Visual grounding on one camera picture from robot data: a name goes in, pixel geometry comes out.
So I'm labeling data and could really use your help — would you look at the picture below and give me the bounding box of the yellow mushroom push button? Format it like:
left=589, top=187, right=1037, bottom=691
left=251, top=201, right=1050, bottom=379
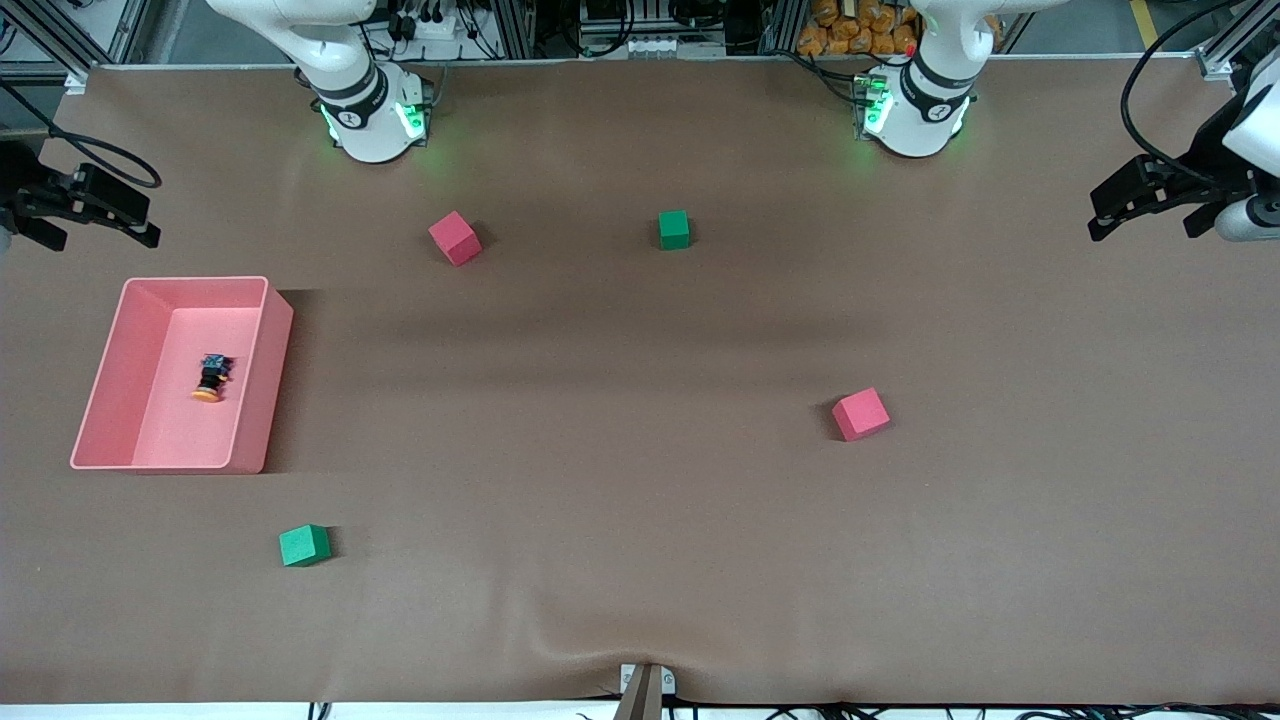
left=192, top=353, right=237, bottom=405

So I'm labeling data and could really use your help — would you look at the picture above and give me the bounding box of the pink plastic bin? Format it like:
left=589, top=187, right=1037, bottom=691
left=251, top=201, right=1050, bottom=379
left=70, top=276, right=295, bottom=475

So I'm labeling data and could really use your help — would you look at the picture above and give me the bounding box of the orange snack bag pile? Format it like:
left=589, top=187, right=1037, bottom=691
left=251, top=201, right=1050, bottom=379
left=797, top=0, right=921, bottom=58

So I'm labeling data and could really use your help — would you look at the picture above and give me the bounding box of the red foam cube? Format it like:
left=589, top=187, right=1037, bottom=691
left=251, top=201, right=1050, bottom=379
left=428, top=210, right=483, bottom=267
left=832, top=387, right=891, bottom=443

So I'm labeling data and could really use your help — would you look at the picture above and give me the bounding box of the white power strip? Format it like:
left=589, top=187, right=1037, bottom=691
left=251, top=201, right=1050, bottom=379
left=395, top=8, right=461, bottom=41

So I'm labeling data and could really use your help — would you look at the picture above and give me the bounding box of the white terminal strip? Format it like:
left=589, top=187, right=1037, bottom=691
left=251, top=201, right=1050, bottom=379
left=622, top=36, right=727, bottom=59

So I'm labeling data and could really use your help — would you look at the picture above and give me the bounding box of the brown table mat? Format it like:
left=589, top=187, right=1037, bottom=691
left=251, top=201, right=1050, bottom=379
left=0, top=55, right=1280, bottom=706

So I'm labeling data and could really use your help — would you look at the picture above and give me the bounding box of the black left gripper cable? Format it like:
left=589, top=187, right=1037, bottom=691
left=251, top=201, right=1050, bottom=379
left=1120, top=0, right=1246, bottom=186

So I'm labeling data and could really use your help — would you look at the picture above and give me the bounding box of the aluminium frame rail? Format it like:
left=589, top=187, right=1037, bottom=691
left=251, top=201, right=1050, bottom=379
left=1195, top=0, right=1280, bottom=83
left=0, top=0, right=93, bottom=96

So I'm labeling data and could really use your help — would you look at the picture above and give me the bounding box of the black arm base cable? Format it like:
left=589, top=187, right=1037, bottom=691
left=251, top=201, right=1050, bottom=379
left=785, top=48, right=863, bottom=103

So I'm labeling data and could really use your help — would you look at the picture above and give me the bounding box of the aluminium frame post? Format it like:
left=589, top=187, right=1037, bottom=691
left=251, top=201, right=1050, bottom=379
left=762, top=0, right=806, bottom=56
left=488, top=0, right=538, bottom=61

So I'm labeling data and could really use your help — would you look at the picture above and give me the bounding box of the aluminium camera mount post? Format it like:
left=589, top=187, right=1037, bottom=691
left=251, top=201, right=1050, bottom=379
left=615, top=662, right=678, bottom=720

